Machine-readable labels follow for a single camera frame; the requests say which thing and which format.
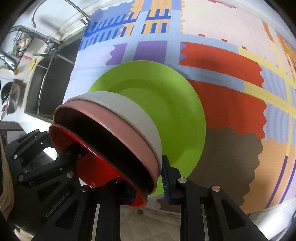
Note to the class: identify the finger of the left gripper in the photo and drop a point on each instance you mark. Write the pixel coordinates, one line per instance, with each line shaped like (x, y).
(30, 145)
(69, 157)

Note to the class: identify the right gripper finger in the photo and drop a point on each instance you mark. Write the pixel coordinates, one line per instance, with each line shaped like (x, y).
(170, 176)

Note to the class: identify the red black bowl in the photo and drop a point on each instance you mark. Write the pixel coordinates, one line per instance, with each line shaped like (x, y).
(107, 157)

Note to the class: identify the pink bowl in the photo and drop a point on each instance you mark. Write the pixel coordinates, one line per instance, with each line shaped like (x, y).
(78, 112)

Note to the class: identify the white ceramic bowl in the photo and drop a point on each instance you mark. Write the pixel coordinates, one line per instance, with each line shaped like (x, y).
(132, 113)

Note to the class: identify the green plastic plate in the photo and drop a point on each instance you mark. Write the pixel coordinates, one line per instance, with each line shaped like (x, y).
(171, 102)

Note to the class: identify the person's left hand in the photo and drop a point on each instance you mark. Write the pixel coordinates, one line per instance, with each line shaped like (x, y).
(22, 235)

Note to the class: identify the stainless steel sink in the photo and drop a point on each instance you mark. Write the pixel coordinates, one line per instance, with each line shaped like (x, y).
(50, 79)

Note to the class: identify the yellow sponge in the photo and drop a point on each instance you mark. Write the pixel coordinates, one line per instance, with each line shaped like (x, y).
(32, 64)

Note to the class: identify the chrome pull-down faucet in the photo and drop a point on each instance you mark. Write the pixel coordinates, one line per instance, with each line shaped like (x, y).
(12, 62)

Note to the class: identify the thin gooseneck faucet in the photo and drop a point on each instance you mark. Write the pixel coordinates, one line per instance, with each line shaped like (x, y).
(49, 11)

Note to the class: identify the colourful patterned mat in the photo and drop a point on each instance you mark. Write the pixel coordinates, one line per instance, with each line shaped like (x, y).
(243, 71)

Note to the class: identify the wire sponge basket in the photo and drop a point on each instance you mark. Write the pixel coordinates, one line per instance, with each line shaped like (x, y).
(21, 43)

